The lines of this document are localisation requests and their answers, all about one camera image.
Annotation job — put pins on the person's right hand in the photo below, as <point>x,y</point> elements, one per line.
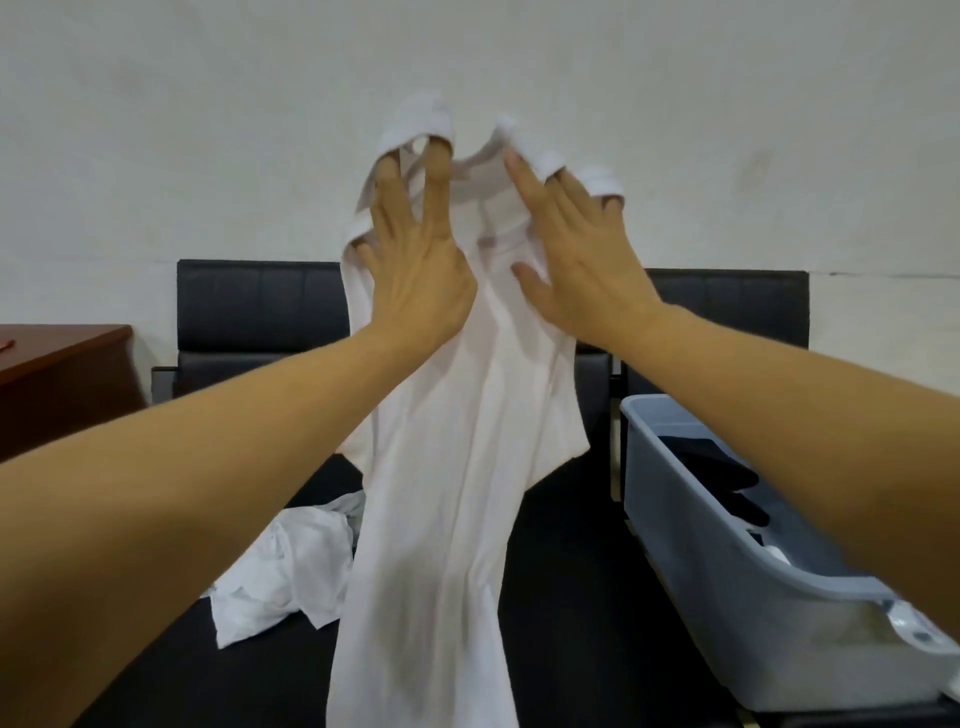
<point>592,285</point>

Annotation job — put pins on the person's left hand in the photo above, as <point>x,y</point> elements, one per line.
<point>420,292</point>

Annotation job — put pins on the white shirt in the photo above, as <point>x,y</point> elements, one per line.
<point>450,525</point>
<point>285,570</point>

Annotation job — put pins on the white garment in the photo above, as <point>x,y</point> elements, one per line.
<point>776,555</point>

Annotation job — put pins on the blue-grey plastic bin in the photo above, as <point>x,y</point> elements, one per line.
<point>697,600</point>

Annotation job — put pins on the white bin lid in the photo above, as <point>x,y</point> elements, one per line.
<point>922,630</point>

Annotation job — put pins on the person's left forearm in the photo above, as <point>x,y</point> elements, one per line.
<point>150,510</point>

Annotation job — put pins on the person's right forearm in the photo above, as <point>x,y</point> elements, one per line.
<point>825,450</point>

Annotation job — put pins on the brown wooden cabinet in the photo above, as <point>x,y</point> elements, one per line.
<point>60,382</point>

